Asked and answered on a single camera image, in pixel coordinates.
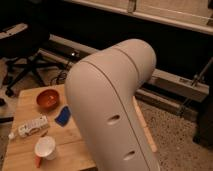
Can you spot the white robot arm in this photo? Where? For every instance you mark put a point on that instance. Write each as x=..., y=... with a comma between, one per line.
x=99, y=90

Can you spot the white ceramic cup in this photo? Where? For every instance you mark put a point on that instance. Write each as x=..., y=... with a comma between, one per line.
x=46, y=148

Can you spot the blue sponge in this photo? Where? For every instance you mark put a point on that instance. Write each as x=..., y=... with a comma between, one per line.
x=63, y=118

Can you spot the orange red bowl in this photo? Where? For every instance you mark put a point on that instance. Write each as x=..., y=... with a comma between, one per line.
x=48, y=99

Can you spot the wooden table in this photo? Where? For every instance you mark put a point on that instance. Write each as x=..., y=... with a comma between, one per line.
x=72, y=152

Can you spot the white toy vehicle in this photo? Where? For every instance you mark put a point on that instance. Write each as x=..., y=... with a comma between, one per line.
x=30, y=127

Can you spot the black office chair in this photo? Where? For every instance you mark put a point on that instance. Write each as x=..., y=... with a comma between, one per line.
x=20, y=40

